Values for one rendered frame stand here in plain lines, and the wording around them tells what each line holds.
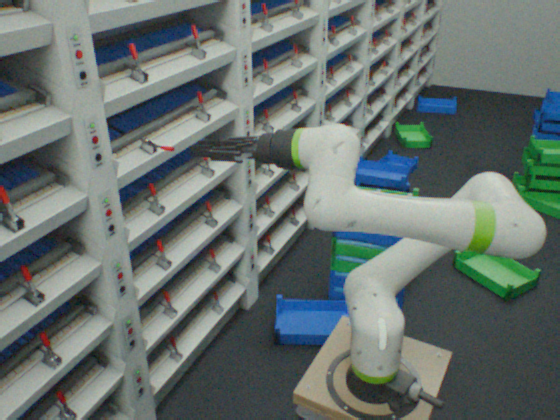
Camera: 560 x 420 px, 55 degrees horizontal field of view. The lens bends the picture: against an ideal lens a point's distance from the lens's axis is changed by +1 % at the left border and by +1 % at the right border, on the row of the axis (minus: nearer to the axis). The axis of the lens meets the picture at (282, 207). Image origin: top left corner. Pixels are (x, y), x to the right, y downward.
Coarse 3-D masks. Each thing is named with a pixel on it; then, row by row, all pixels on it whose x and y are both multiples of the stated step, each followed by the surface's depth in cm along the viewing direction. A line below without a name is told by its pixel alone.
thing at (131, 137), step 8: (208, 96) 171; (184, 104) 162; (192, 104) 164; (200, 104) 168; (208, 104) 170; (176, 112) 157; (184, 112) 161; (160, 120) 151; (168, 120) 154; (144, 128) 146; (152, 128) 148; (128, 136) 140; (136, 136) 142; (112, 144) 136; (120, 144) 137; (128, 144) 141; (112, 152) 136
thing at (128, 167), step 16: (208, 80) 178; (224, 96) 176; (240, 96) 175; (192, 112) 165; (208, 112) 168; (224, 112) 171; (160, 128) 153; (176, 128) 155; (192, 128) 158; (208, 128) 164; (160, 144) 146; (176, 144) 150; (128, 160) 137; (144, 160) 139; (160, 160) 146; (128, 176) 134
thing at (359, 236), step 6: (336, 234) 209; (342, 234) 208; (348, 234) 207; (354, 234) 206; (360, 234) 205; (366, 234) 205; (372, 234) 204; (378, 234) 203; (360, 240) 207; (366, 240) 206; (372, 240) 205; (378, 240) 204; (384, 240) 204; (390, 240) 203; (396, 240) 202
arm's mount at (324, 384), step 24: (336, 336) 160; (336, 360) 151; (408, 360) 151; (432, 360) 151; (312, 384) 145; (336, 384) 144; (432, 384) 144; (312, 408) 142; (336, 408) 138; (360, 408) 137; (384, 408) 137; (408, 408) 137; (432, 408) 138
